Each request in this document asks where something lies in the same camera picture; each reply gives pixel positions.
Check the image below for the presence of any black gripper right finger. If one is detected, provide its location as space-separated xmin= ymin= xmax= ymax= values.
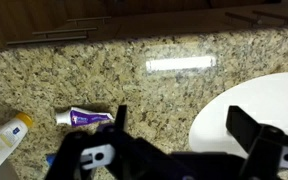
xmin=226 ymin=106 xmax=288 ymax=180

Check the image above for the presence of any wooden vanity cabinet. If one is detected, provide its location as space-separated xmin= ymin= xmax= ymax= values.
xmin=0 ymin=0 xmax=288 ymax=48

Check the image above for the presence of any purple white toothpaste tube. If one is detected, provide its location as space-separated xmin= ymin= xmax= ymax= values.
xmin=55 ymin=107 xmax=113 ymax=127

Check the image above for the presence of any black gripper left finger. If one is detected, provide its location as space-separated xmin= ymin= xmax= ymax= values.
xmin=45 ymin=105 xmax=171 ymax=180

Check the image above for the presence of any white lotion tube yellow cap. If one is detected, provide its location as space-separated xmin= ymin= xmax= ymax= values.
xmin=0 ymin=112 xmax=33 ymax=166

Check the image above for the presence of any blue razor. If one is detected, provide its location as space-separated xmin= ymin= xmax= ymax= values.
xmin=46 ymin=154 xmax=56 ymax=166

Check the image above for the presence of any metal drawer handle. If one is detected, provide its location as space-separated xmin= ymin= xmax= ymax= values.
xmin=225 ymin=12 xmax=262 ymax=27
xmin=66 ymin=16 xmax=112 ymax=26
xmin=32 ymin=27 xmax=98 ymax=35
xmin=6 ymin=36 xmax=88 ymax=46
xmin=252 ymin=10 xmax=288 ymax=24

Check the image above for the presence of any white oval sink basin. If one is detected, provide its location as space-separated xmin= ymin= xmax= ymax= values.
xmin=188 ymin=72 xmax=288 ymax=158

